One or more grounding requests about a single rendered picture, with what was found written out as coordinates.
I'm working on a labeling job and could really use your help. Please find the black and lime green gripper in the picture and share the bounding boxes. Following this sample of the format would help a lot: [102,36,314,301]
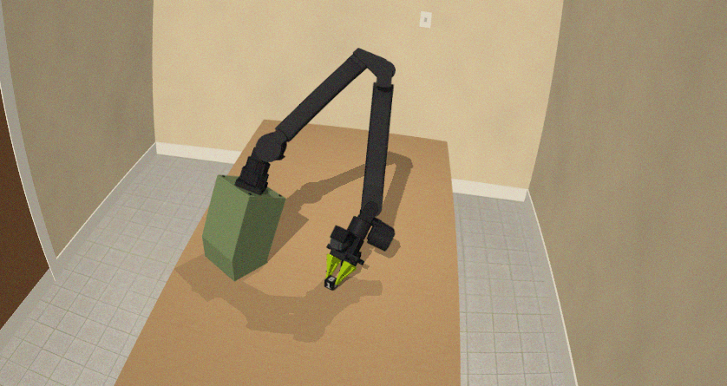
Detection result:
[325,244,364,285]

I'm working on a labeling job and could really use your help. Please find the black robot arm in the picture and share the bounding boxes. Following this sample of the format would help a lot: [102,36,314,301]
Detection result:
[235,48,396,256]

